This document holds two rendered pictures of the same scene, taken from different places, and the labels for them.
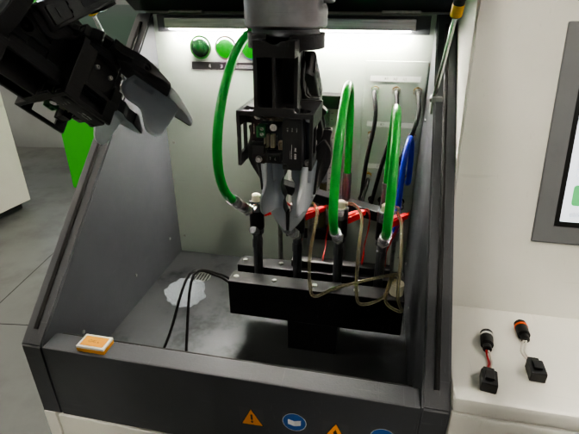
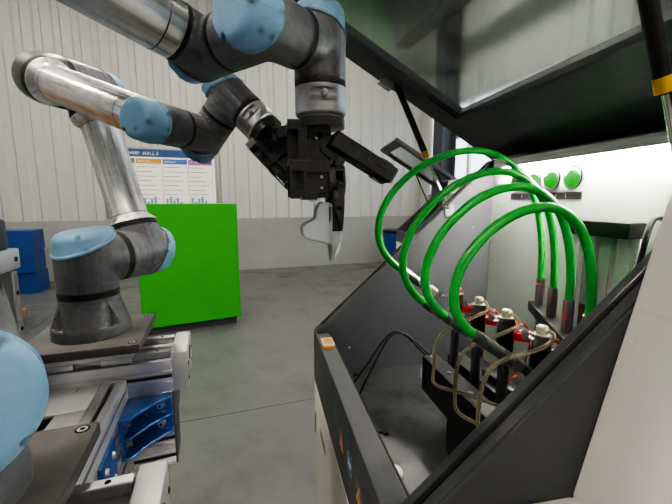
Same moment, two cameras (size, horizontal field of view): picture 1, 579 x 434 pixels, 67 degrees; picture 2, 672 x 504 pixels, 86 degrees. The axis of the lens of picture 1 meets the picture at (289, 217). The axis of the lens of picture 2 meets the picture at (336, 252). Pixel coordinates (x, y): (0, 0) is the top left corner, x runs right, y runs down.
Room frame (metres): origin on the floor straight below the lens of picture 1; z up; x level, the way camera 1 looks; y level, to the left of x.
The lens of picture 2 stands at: (0.24, -0.52, 1.33)
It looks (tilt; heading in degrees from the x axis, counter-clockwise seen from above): 8 degrees down; 67
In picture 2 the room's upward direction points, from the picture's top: straight up
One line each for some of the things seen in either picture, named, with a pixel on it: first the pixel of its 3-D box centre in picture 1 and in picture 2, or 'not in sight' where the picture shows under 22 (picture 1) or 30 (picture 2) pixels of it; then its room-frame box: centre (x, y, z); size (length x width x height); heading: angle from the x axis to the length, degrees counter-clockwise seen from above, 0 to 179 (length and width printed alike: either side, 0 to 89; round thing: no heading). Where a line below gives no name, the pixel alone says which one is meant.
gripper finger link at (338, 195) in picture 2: (309, 154); (335, 202); (0.45, -0.02, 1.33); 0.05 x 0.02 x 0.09; 78
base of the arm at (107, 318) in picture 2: not in sight; (91, 310); (0.04, 0.40, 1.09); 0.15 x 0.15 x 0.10
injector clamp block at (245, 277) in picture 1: (315, 306); (484, 428); (0.74, -0.05, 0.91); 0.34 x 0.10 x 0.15; 78
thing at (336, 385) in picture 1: (223, 400); (346, 422); (0.53, 0.11, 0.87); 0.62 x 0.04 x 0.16; 78
